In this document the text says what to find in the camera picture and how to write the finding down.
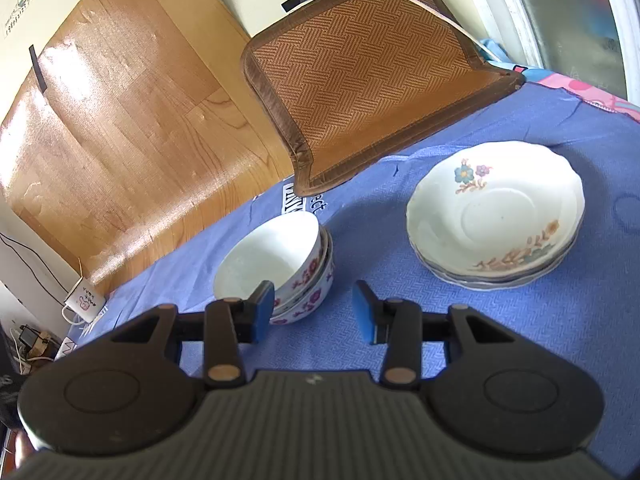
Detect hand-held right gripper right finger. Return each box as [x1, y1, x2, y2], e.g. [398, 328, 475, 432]
[352, 280, 513, 390]

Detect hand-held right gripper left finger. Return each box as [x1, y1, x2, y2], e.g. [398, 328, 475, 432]
[110, 281, 276, 388]

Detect white floral bowl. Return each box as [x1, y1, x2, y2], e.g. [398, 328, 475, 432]
[270, 255, 336, 325]
[213, 211, 321, 306]
[272, 229, 334, 313]

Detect white floral plate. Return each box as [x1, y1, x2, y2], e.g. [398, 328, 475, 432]
[410, 232, 578, 284]
[406, 141, 586, 274]
[422, 255, 563, 292]

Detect blue printed cloth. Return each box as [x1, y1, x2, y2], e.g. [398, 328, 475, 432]
[55, 80, 640, 480]

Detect white mug with red print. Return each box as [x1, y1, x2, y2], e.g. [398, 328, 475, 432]
[61, 276, 107, 326]

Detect wood-grain board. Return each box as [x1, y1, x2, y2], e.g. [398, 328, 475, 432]
[0, 0, 297, 297]

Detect brown woven mat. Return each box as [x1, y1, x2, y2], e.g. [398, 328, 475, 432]
[240, 0, 527, 197]

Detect black power adapter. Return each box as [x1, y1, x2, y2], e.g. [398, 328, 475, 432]
[18, 326, 52, 361]

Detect pink printed cloth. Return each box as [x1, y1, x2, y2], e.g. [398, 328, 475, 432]
[514, 64, 640, 122]

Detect black tape strip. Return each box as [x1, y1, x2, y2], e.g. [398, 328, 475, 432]
[28, 44, 49, 89]

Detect black wall cable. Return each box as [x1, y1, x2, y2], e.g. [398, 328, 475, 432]
[0, 232, 82, 295]

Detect white cable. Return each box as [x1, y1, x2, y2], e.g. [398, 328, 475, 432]
[345, 0, 507, 63]

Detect white window frame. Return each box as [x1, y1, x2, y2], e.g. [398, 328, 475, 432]
[457, 0, 640, 106]

